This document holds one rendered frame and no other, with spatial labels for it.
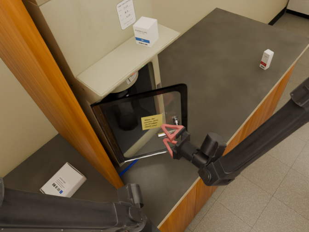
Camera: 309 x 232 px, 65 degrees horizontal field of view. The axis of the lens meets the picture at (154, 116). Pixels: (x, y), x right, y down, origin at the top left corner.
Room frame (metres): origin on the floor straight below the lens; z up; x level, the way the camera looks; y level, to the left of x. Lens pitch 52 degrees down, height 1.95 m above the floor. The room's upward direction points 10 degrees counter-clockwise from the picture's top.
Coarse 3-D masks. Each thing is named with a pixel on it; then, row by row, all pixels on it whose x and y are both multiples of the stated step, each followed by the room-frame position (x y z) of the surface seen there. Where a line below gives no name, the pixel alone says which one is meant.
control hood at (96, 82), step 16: (160, 32) 0.65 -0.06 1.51; (176, 32) 0.64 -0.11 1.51; (128, 48) 0.60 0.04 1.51; (144, 48) 0.59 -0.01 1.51; (160, 48) 0.58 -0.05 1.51; (96, 64) 0.55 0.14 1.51; (112, 64) 0.54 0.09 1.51; (128, 64) 0.53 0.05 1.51; (80, 80) 0.50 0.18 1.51; (96, 80) 0.49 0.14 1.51; (112, 80) 0.48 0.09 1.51; (96, 96) 0.45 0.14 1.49
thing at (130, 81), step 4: (136, 72) 0.69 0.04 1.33; (132, 76) 0.67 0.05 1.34; (136, 76) 0.68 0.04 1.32; (128, 80) 0.65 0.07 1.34; (132, 80) 0.66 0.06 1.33; (124, 84) 0.64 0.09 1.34; (128, 84) 0.64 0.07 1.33; (132, 84) 0.65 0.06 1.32; (116, 88) 0.63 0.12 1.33; (120, 88) 0.63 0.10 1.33; (124, 88) 0.63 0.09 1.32; (112, 92) 0.62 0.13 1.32; (116, 92) 0.62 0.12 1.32
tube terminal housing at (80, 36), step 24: (24, 0) 0.57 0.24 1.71; (48, 0) 0.54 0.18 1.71; (72, 0) 0.57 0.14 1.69; (96, 0) 0.60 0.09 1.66; (120, 0) 0.65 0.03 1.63; (144, 0) 0.70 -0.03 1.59; (48, 24) 0.52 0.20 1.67; (72, 24) 0.55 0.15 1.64; (96, 24) 0.59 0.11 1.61; (48, 48) 0.58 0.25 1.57; (72, 48) 0.54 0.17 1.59; (96, 48) 0.58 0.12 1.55; (72, 72) 0.52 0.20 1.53; (96, 120) 0.52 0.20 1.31
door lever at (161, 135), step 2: (176, 120) 0.53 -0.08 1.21; (178, 120) 0.53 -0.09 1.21; (174, 122) 0.53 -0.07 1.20; (176, 122) 0.52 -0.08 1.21; (178, 122) 0.53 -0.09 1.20; (174, 124) 0.52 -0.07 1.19; (176, 124) 0.51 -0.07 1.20; (178, 124) 0.51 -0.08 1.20; (172, 130) 0.49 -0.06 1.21; (174, 130) 0.49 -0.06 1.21; (170, 132) 0.48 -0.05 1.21; (172, 132) 0.48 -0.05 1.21; (158, 134) 0.48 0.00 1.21; (160, 134) 0.48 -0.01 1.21; (162, 134) 0.48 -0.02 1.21; (164, 134) 0.48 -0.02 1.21; (158, 136) 0.48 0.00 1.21; (160, 136) 0.47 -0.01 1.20; (162, 136) 0.47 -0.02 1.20; (164, 136) 0.47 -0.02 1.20; (166, 136) 0.48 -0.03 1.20
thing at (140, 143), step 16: (128, 96) 0.52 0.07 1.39; (144, 96) 0.52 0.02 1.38; (160, 96) 0.53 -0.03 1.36; (176, 96) 0.53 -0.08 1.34; (112, 112) 0.52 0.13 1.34; (128, 112) 0.52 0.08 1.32; (144, 112) 0.52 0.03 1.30; (160, 112) 0.53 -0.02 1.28; (176, 112) 0.53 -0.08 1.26; (112, 128) 0.51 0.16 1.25; (128, 128) 0.52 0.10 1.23; (160, 128) 0.52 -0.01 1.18; (128, 144) 0.52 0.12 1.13; (144, 144) 0.52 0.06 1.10; (160, 144) 0.52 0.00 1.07; (128, 160) 0.51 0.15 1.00
